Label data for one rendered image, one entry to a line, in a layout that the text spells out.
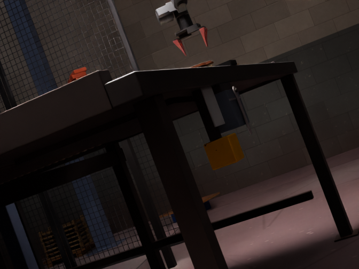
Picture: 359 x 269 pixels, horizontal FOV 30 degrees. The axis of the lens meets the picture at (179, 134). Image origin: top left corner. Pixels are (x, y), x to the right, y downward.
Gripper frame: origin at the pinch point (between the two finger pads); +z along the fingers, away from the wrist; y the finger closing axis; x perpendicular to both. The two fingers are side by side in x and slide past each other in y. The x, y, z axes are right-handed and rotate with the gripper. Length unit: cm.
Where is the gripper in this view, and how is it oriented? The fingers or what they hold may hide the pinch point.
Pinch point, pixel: (195, 49)
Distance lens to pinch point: 276.6
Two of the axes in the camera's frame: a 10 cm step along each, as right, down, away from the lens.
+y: -8.9, 3.7, 2.6
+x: -2.5, 0.9, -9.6
